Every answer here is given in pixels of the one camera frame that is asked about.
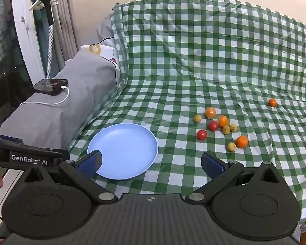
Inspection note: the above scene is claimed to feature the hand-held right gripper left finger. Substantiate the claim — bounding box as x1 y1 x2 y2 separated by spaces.
23 150 118 205

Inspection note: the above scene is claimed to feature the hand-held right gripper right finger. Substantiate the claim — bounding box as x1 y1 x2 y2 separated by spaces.
186 151 284 205

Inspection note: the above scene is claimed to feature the light blue plate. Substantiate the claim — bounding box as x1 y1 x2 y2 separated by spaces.
87 123 159 180

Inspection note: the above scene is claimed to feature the grey covered bolster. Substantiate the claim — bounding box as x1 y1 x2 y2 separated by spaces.
0 48 121 156

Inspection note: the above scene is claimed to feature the black smartphone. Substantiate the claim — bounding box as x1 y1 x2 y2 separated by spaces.
31 79 68 96

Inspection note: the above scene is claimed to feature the green checked tablecloth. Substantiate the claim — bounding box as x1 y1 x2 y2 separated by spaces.
68 0 306 235

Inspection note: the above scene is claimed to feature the white floral pillow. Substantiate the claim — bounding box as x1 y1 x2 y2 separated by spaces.
81 37 125 86

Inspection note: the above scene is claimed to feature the teal curtain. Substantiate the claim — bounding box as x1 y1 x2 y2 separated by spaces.
32 0 67 79

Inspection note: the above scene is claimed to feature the grey curtain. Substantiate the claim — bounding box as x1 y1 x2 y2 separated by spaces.
50 0 81 72

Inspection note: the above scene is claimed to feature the grey pillow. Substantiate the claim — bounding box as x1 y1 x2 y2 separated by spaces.
95 14 115 46

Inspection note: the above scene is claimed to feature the black garment steamer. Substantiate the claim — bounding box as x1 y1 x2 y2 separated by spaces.
31 0 54 80

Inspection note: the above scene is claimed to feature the white charging cable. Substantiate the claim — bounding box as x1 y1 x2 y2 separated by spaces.
20 85 70 106

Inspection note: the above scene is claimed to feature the white window frame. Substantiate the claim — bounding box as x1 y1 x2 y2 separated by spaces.
10 0 45 82

